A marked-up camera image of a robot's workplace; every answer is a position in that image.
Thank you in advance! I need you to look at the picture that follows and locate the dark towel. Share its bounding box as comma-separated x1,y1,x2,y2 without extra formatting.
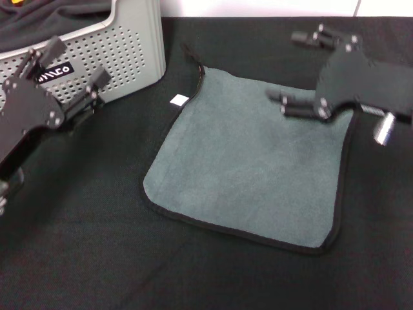
0,0,116,52

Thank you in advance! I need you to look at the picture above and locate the grey yellow towel black trim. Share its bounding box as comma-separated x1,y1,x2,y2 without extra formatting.
140,43,358,258

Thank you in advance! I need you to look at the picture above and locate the grey perforated storage box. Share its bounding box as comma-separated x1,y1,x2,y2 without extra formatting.
0,0,167,104

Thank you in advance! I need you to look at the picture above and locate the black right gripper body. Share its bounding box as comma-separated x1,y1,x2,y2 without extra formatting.
314,34,413,125

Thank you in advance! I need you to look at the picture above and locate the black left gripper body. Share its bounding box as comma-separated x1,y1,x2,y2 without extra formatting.
0,75,77,167

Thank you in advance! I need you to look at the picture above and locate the black tablecloth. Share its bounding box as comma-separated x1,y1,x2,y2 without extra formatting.
0,16,413,310

